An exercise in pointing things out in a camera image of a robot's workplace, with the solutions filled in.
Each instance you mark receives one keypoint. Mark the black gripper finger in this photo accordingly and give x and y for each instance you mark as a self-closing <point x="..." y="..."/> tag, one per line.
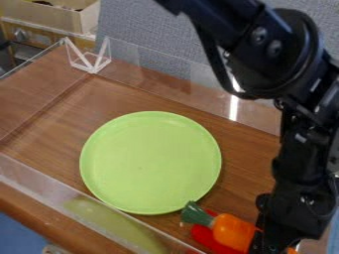
<point x="267" y="242"/>

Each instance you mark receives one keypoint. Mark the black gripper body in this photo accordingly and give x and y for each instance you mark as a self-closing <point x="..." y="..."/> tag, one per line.
<point x="299" y="212"/>

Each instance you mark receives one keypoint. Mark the orange toy carrot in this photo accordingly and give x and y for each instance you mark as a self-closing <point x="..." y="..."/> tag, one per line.
<point x="248" y="228"/>

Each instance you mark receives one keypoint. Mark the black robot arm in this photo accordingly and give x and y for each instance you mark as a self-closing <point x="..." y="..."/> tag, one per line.
<point x="267" y="55"/>

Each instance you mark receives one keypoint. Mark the green plate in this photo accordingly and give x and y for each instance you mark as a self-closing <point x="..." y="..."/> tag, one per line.
<point x="148" y="161"/>

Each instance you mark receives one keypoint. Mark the red plastic block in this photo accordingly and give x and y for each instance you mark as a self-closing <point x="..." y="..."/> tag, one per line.
<point x="219" y="232"/>

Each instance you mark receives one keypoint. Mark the cardboard box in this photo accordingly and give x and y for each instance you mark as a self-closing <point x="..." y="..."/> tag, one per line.
<point x="70" y="15"/>

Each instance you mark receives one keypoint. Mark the wooden shelf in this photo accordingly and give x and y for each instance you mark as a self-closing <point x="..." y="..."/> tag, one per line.
<point x="40" y="36"/>

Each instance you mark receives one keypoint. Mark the clear acrylic enclosure wall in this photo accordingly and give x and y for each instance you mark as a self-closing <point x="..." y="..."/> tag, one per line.
<point x="54" y="105"/>

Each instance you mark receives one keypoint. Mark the clear acrylic corner bracket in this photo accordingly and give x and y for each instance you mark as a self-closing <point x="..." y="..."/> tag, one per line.
<point x="88" y="61"/>

